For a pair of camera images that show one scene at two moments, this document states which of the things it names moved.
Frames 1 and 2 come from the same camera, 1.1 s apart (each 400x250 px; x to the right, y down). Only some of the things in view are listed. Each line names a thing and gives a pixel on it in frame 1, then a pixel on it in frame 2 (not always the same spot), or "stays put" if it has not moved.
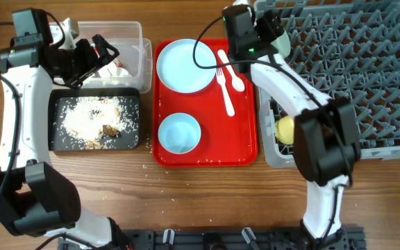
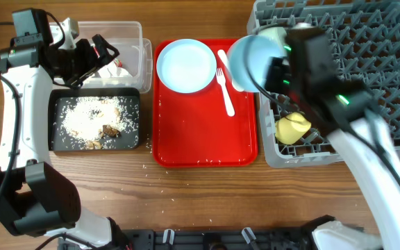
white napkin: [112, 70] stays put
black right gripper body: [267, 30] to [276, 81]
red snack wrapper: [117, 62] stays put
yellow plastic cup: [285, 130] stays put
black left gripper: [92, 64] stays put
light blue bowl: [179, 132] to [248, 58]
